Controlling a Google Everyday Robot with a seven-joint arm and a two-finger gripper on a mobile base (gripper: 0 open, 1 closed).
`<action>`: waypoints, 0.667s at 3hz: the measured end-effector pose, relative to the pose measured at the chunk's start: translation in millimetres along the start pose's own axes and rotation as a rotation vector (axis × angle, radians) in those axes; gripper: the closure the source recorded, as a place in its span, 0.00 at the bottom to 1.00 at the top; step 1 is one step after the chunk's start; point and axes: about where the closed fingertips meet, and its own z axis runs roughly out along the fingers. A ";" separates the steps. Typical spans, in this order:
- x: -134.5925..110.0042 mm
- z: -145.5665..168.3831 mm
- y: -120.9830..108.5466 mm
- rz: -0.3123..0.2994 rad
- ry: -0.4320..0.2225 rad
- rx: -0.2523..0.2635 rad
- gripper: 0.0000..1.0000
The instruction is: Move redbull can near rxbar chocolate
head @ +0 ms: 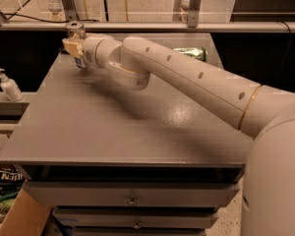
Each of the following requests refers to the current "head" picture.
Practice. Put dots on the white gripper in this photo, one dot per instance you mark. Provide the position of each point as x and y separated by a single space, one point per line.
88 49

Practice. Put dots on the silver blue redbull can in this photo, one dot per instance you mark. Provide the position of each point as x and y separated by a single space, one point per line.
76 31

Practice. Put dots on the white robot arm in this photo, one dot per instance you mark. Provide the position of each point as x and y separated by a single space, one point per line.
263 113

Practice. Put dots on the green soda can lying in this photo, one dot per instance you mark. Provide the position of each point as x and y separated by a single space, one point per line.
198 53

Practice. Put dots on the white pump lotion bottle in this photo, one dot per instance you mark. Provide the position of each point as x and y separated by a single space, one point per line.
10 87

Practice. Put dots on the grey drawer cabinet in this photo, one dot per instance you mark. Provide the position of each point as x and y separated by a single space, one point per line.
87 144

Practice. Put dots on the dark printed bag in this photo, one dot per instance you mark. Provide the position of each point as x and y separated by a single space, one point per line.
11 180

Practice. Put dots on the top drawer knob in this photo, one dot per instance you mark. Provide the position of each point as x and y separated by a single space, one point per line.
132 202

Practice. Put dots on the drawer knob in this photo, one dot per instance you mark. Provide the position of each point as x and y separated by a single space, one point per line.
137 226
132 202

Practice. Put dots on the brown cardboard box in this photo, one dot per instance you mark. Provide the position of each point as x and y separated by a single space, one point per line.
26 217

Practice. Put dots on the lower drawer knob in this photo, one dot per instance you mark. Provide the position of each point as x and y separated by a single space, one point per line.
137 226

